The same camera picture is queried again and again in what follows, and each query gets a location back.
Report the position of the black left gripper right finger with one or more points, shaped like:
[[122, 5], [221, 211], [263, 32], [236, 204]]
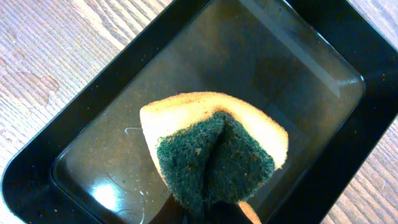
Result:
[[230, 213]]

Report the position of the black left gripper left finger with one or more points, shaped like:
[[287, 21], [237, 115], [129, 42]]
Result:
[[171, 213]]

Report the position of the black rectangular water tray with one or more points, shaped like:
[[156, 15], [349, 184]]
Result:
[[74, 75]]

